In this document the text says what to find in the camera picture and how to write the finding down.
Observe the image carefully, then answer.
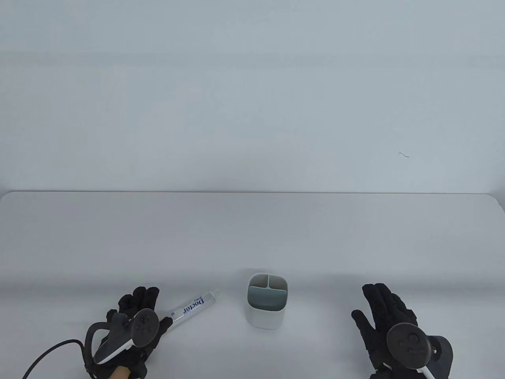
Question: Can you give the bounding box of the person's right hand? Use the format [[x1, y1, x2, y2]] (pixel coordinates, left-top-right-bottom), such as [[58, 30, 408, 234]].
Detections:
[[351, 282, 419, 379]]

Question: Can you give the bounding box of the person's left hand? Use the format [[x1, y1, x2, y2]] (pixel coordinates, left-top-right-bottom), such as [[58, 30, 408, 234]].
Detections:
[[88, 286, 173, 379]]

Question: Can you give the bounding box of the white toothpaste tube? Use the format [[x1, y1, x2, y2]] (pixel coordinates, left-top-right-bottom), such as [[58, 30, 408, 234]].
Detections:
[[159, 290, 220, 332]]

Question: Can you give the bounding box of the white toothbrush holder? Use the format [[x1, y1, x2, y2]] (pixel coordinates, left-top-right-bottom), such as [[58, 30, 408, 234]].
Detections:
[[247, 272, 289, 329]]

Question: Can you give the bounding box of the grey and white left controller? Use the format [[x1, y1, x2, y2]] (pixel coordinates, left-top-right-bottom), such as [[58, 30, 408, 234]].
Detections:
[[85, 308, 161, 366]]

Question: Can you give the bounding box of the grey and white controller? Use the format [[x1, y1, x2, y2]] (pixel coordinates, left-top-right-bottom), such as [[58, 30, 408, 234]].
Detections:
[[85, 308, 161, 366], [386, 323, 454, 379]]

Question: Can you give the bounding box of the grey and white right controller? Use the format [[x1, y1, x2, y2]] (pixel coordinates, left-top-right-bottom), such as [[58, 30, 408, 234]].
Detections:
[[386, 323, 454, 379]]

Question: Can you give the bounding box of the black cable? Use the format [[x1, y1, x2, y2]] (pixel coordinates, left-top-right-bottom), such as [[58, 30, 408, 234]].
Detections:
[[23, 340, 86, 379]]

